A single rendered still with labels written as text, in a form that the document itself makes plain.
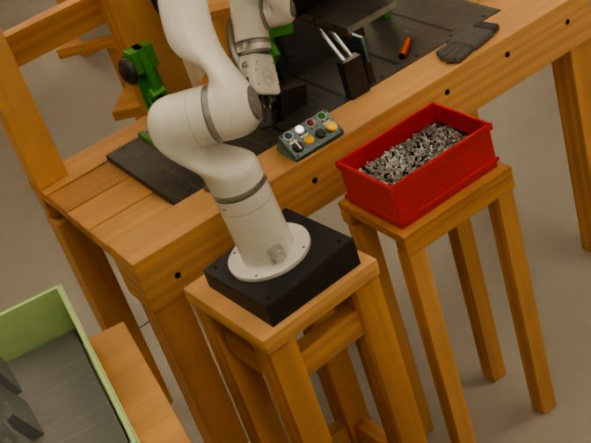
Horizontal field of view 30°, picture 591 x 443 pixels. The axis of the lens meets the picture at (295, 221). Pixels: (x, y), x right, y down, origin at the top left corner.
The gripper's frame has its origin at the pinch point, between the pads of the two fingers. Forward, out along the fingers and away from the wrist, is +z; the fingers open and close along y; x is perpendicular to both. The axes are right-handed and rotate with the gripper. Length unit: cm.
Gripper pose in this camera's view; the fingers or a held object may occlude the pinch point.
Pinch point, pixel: (264, 118)
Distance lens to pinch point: 264.9
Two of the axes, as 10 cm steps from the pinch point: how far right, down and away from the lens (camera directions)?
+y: 5.5, -0.9, 8.3
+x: -8.2, 1.3, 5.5
